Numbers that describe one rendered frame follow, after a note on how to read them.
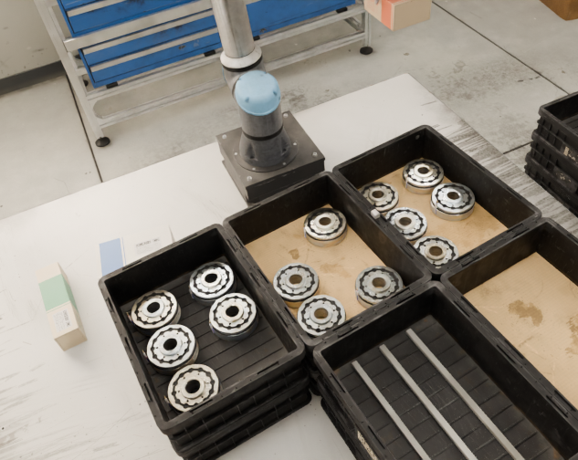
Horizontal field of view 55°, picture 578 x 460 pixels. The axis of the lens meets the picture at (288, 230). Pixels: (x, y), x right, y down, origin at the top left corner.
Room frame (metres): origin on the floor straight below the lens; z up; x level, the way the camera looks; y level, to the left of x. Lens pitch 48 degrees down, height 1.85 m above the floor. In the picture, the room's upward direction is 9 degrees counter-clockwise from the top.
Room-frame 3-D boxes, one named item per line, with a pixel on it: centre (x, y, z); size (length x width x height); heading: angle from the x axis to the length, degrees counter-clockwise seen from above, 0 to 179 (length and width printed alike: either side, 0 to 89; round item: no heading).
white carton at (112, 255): (0.97, 0.40, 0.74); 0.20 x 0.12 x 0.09; 101
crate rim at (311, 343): (0.77, -0.06, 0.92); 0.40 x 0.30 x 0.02; 23
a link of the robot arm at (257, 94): (1.27, 0.03, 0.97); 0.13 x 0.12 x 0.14; 11
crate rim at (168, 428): (0.65, 0.21, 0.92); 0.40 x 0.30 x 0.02; 23
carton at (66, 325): (0.88, 0.61, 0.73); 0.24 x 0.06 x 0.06; 22
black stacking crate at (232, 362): (0.65, 0.21, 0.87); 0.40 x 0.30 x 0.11; 23
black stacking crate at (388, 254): (0.77, -0.06, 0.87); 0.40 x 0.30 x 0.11; 23
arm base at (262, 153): (1.27, 0.03, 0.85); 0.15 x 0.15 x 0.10
